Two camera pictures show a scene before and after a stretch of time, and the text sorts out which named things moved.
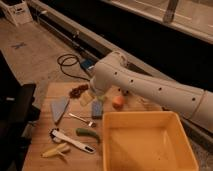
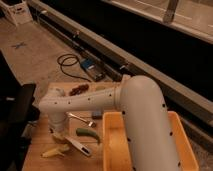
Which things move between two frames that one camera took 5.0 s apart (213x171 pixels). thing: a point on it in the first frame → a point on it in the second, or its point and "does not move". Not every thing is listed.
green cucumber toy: x=86 y=131 does not move
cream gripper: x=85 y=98 → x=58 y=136
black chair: x=16 y=115 does not move
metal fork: x=90 y=123 does not move
